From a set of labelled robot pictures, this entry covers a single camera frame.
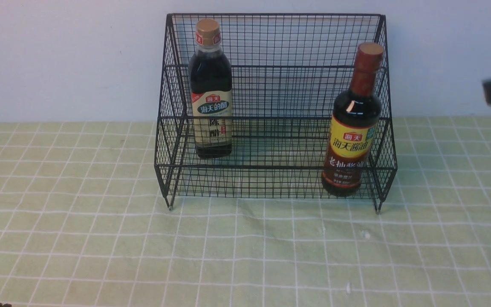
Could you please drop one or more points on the black wire mesh shelf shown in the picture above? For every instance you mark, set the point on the black wire mesh shelf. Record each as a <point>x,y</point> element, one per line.
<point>287,70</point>

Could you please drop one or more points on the green checkered tablecloth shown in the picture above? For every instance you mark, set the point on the green checkered tablecloth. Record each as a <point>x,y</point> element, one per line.
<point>83,223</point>

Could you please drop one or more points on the soy sauce bottle red cap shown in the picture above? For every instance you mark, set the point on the soy sauce bottle red cap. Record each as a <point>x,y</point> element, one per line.
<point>355,115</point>

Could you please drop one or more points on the vinegar bottle gold cap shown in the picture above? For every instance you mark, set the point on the vinegar bottle gold cap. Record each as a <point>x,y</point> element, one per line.
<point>210,78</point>

